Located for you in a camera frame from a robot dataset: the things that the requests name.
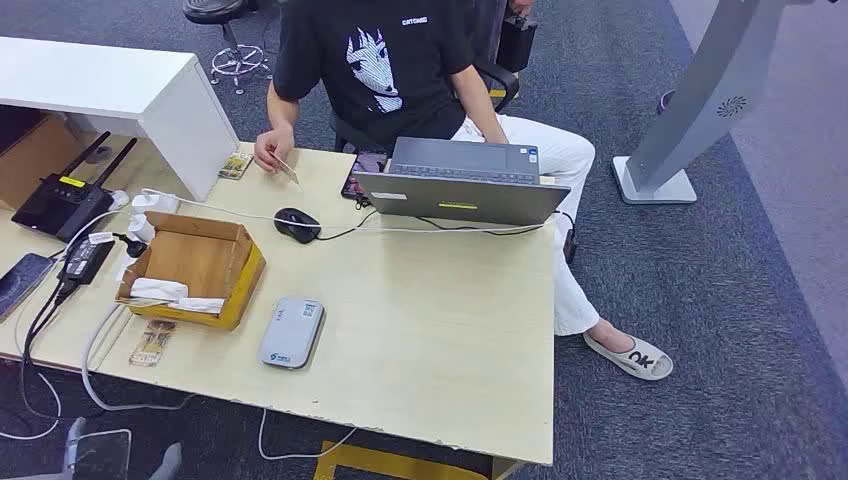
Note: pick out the white charger plug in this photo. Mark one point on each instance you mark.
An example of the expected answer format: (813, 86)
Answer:
(154, 203)
(140, 228)

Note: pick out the dark smartphone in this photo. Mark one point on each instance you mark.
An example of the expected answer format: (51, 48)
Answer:
(23, 281)

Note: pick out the round grey desk grommet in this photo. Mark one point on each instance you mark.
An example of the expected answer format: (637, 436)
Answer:
(100, 156)

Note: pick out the black router with antennas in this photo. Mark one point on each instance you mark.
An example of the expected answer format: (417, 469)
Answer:
(60, 208)

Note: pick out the grey kiosk stand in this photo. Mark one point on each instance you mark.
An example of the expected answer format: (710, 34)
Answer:
(702, 99)

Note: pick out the black stool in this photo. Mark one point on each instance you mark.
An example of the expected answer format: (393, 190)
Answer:
(212, 10)

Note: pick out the person's right hand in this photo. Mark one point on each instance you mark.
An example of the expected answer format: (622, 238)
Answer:
(273, 149)

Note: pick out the brown cardboard box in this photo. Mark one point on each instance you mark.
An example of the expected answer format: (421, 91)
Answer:
(199, 262)

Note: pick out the dark rounded object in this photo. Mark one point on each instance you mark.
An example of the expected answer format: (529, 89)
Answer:
(664, 100)

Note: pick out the white crumpled paper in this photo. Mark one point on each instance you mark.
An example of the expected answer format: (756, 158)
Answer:
(159, 290)

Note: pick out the black power adapter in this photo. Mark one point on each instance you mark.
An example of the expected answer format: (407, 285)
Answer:
(85, 260)

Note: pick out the brown wooden panel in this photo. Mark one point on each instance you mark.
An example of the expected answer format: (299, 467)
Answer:
(33, 166)

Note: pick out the grey card reader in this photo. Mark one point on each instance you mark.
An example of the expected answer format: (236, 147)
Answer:
(291, 334)

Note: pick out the white cabinet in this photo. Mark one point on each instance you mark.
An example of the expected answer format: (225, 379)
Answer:
(99, 73)

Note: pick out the black bag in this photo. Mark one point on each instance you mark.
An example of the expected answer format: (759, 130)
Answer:
(517, 43)

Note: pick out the grey laptop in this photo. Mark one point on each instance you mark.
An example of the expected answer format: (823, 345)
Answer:
(464, 199)

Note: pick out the smartphone with red screen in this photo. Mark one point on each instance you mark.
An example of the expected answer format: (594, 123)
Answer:
(364, 169)

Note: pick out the black computer mouse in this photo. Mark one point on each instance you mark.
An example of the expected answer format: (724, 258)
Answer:
(297, 225)

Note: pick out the yellow patterned card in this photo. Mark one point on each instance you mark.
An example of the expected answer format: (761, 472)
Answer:
(152, 343)
(236, 166)

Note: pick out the pale slipper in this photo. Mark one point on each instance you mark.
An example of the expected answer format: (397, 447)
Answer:
(629, 361)

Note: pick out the person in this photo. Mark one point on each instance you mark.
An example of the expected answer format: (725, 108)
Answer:
(397, 99)
(523, 5)

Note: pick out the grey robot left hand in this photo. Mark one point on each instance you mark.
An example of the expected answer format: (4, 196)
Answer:
(73, 444)

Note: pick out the pale ID card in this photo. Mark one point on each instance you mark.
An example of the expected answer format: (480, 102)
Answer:
(285, 169)

